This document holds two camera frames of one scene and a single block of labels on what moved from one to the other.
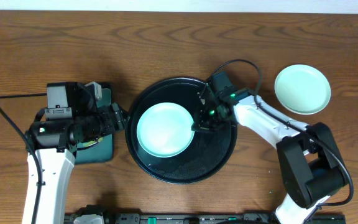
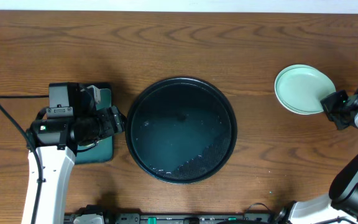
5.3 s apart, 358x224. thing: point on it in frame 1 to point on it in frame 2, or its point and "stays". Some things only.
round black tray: (209, 151) stays
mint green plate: (165, 129) to (300, 88)
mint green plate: (302, 89) stays
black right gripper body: (210, 119) to (334, 104)
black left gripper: (117, 115) stays
